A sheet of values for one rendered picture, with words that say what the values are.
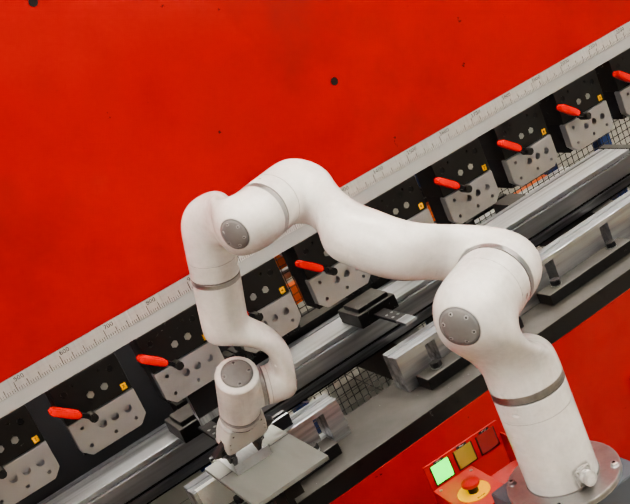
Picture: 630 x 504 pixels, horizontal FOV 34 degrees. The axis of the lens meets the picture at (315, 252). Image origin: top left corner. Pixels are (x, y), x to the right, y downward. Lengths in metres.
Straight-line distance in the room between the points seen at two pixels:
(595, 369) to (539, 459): 1.01
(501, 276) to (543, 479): 0.35
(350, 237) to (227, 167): 0.63
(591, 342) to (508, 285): 1.13
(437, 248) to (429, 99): 0.86
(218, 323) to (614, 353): 1.18
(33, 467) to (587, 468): 1.07
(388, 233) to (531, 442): 0.39
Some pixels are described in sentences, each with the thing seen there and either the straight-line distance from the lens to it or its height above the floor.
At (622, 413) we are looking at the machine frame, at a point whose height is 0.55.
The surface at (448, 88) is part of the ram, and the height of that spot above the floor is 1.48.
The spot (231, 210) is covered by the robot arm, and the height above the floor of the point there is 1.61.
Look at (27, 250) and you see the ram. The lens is 2.06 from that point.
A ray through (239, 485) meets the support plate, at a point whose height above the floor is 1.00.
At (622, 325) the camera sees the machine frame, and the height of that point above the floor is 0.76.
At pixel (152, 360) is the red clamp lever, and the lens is 2.12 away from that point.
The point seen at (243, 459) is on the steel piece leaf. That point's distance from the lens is 2.24.
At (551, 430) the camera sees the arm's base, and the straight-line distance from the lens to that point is 1.65.
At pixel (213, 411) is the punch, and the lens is 2.28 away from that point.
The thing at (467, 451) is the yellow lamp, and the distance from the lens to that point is 2.29.
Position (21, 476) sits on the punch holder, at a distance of 2.14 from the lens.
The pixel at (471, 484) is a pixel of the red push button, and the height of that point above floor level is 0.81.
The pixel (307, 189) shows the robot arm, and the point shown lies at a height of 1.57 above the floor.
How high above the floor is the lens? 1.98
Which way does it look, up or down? 17 degrees down
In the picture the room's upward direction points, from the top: 24 degrees counter-clockwise
